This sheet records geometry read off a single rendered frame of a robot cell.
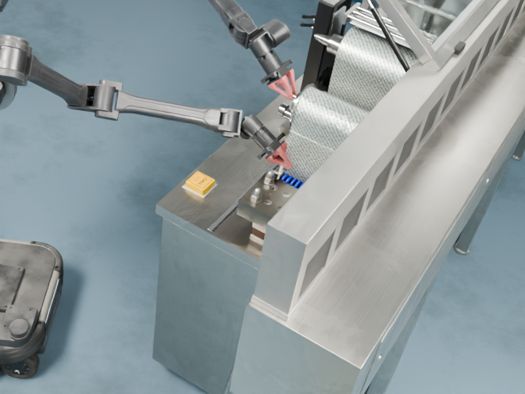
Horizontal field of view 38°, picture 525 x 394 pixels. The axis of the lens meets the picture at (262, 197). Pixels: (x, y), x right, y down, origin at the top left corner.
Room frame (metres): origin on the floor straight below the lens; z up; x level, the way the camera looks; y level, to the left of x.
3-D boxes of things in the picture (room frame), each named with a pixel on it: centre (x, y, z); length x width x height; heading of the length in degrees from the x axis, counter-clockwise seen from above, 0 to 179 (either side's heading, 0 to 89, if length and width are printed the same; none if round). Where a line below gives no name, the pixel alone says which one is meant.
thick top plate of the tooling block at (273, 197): (1.69, -0.15, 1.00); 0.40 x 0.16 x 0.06; 66
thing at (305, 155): (1.82, -0.15, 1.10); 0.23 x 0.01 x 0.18; 66
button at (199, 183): (1.87, 0.21, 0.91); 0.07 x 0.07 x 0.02; 66
